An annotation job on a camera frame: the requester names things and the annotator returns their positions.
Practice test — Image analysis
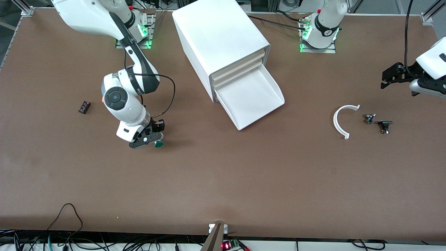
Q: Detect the white lowest drawer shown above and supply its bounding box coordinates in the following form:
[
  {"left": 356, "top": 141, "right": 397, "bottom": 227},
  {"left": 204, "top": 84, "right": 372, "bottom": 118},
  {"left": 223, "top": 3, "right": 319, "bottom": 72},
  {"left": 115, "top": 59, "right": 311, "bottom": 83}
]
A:
[{"left": 214, "top": 64, "right": 285, "bottom": 131}]

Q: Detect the white drawer cabinet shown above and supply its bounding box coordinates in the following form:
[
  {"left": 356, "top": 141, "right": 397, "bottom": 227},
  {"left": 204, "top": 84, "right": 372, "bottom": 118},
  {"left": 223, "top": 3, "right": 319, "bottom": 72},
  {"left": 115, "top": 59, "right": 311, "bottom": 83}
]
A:
[{"left": 172, "top": 0, "right": 271, "bottom": 103}]

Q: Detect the circuit board with red light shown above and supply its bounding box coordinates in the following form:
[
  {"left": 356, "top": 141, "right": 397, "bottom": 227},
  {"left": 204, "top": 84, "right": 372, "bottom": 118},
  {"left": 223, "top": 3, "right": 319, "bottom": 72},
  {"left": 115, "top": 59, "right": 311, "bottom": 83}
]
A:
[{"left": 221, "top": 238, "right": 250, "bottom": 251}]

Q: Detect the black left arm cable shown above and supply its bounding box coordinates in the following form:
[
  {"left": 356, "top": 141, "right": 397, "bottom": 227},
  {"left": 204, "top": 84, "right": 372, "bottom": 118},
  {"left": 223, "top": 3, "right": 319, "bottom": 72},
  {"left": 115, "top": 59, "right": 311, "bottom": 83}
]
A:
[{"left": 403, "top": 0, "right": 416, "bottom": 76}]

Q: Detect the small black switch part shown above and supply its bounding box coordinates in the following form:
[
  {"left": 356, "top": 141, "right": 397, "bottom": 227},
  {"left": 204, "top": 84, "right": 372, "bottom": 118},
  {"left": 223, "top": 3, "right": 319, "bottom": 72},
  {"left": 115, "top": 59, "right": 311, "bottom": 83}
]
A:
[{"left": 378, "top": 120, "right": 393, "bottom": 135}]

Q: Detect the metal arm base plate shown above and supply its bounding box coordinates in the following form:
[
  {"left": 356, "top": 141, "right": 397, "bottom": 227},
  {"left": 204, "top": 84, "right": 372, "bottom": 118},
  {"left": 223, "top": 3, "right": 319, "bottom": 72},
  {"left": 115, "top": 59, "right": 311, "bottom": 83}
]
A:
[
  {"left": 299, "top": 19, "right": 337, "bottom": 54},
  {"left": 115, "top": 13, "right": 155, "bottom": 49}
]

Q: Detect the aluminium frame strut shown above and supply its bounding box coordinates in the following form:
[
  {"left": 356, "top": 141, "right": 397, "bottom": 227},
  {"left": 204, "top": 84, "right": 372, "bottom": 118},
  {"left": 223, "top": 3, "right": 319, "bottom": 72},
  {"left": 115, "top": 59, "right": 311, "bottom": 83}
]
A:
[
  {"left": 10, "top": 0, "right": 35, "bottom": 17},
  {"left": 420, "top": 0, "right": 446, "bottom": 23}
]

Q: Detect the white curved plastic bracket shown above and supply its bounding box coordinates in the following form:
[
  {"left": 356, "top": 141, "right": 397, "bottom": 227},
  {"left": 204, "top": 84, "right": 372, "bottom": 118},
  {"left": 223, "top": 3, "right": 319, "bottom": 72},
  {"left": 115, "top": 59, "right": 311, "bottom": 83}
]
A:
[{"left": 333, "top": 104, "right": 361, "bottom": 140}]

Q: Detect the black looped table cable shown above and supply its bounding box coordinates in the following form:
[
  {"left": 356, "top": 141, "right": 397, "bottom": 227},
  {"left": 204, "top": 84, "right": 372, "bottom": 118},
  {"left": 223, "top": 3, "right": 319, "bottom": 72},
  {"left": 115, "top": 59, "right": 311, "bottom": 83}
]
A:
[{"left": 47, "top": 203, "right": 84, "bottom": 238}]

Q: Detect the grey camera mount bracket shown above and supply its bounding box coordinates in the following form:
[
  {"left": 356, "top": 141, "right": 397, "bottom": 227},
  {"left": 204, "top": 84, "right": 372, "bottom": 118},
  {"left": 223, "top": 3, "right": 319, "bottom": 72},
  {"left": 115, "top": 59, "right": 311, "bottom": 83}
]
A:
[{"left": 200, "top": 223, "right": 229, "bottom": 251}]

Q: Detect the black base power cable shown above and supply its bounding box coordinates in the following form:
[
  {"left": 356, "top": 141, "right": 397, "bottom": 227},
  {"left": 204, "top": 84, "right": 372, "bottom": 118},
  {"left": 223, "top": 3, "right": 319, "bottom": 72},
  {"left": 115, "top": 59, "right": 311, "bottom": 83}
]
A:
[{"left": 247, "top": 10, "right": 308, "bottom": 31}]

